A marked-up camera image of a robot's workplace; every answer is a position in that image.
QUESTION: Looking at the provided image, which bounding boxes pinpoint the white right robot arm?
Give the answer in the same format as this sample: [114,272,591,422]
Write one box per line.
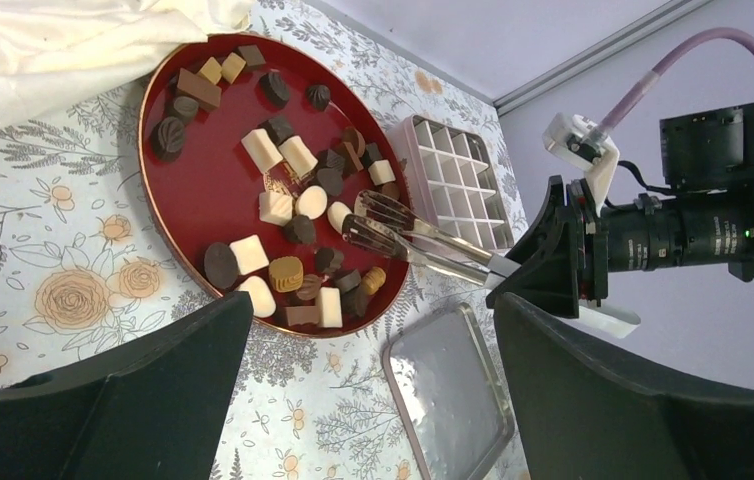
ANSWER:
[487,103,754,318]

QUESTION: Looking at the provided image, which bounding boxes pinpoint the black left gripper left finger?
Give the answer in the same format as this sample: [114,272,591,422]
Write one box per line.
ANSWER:
[0,293,253,479]

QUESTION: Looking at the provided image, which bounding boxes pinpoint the floral table mat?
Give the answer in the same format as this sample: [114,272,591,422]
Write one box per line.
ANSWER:
[0,1,527,479]

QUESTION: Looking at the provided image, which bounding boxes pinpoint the cream cloth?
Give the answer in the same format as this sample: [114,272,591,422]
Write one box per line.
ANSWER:
[0,1,253,129]

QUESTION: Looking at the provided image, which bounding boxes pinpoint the pink tin with white dividers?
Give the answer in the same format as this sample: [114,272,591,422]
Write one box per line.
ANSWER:
[387,115,514,253]

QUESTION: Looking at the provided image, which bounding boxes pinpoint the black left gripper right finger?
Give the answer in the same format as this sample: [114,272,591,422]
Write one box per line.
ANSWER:
[494,293,754,479]

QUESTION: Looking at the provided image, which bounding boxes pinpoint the silver metal tongs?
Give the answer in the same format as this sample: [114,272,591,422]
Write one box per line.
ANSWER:
[341,190,520,290]

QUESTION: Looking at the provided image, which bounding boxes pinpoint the red round tray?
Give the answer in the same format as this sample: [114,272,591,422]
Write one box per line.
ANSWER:
[138,33,413,340]

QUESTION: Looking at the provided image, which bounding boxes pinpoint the silver tin lid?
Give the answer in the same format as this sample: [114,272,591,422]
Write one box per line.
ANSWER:
[382,303,516,479]

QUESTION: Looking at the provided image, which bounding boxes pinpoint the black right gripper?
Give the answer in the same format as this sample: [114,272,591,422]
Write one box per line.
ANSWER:
[486,175,609,319]

